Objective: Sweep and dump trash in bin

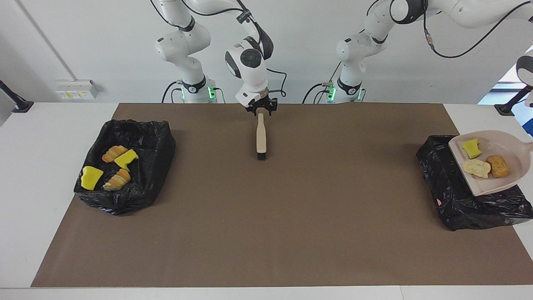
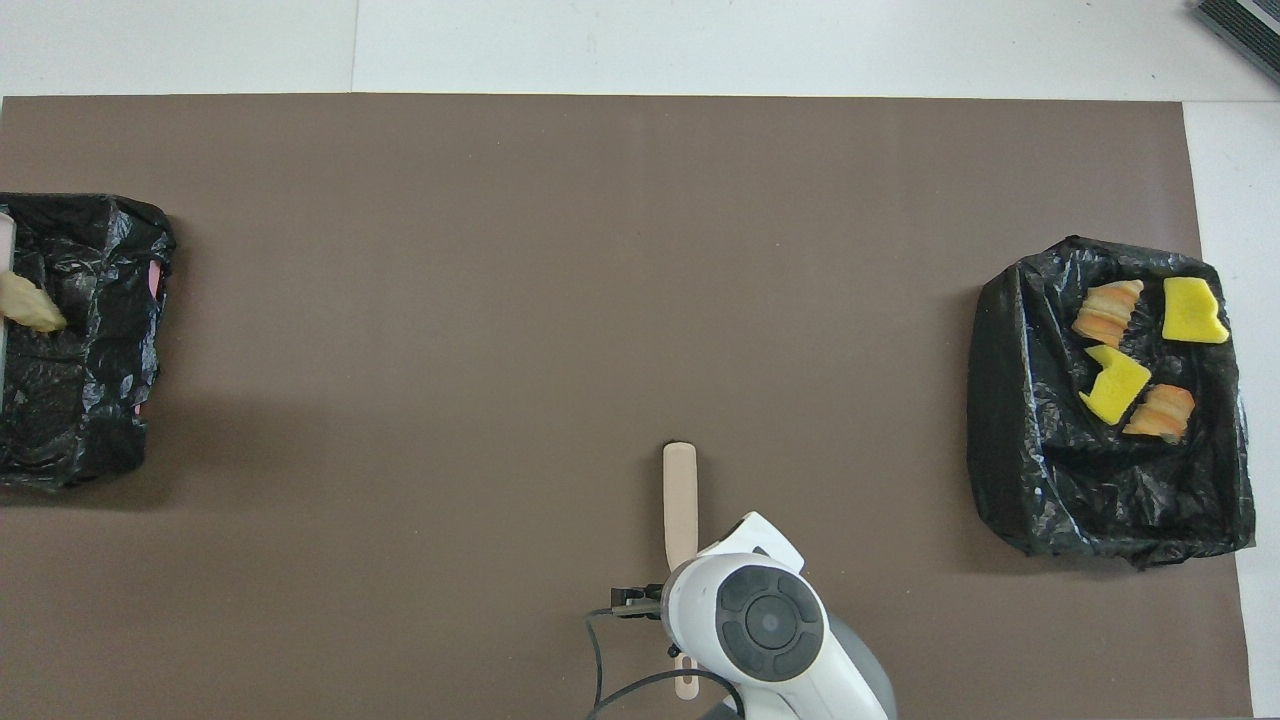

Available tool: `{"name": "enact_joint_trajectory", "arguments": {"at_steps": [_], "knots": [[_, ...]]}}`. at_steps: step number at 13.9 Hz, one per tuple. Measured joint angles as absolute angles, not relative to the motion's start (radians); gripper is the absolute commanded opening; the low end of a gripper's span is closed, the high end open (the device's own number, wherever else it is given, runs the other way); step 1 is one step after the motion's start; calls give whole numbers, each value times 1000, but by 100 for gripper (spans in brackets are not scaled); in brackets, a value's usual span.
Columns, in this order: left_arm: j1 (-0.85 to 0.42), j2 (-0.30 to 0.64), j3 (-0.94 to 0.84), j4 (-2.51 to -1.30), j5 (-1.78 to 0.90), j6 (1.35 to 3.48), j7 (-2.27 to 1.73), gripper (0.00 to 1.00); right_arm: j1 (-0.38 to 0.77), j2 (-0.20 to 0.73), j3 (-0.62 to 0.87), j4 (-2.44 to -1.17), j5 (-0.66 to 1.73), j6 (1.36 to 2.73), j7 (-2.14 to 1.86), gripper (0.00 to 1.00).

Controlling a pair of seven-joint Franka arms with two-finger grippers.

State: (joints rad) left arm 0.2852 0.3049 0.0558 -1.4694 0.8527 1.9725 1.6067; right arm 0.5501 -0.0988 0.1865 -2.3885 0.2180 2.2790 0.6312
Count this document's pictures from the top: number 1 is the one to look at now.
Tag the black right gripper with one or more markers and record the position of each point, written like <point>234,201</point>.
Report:
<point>262,104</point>

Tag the beige hand brush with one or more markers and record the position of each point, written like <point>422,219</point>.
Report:
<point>261,137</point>

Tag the yellow notched sponge piece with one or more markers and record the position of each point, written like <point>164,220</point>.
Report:
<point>126,160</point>

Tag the orange striped croissant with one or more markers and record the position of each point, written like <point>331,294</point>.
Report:
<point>113,153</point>

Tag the pale bread chunk large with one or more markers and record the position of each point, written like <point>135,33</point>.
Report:
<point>117,180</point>

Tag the yellow wedge sponge piece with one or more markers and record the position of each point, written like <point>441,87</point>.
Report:
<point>91,178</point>

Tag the small yellow green sponge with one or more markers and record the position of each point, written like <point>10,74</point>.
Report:
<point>471,148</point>

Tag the pale bread chunk small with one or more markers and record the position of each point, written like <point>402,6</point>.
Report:
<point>476,168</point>

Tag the brown oblong bread roll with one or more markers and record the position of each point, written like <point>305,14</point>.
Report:
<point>497,166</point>

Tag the beige plastic dustpan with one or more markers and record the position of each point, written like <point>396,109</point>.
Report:
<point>495,175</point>

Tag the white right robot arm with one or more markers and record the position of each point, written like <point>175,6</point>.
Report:
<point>250,66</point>

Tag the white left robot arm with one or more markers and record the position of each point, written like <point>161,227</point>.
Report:
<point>358,46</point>

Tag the black bag lined bin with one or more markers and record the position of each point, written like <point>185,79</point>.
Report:
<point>150,166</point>

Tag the black bag bin pink spot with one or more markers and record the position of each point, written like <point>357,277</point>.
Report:
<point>458,208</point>

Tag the brown table mat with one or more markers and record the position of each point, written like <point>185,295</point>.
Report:
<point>266,266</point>

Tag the black clamp stand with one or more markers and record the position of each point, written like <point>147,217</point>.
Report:
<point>21,106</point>
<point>506,109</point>

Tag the bright window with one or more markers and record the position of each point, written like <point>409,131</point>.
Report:
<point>514,77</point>

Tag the white wall socket box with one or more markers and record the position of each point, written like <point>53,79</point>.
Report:
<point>77,89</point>

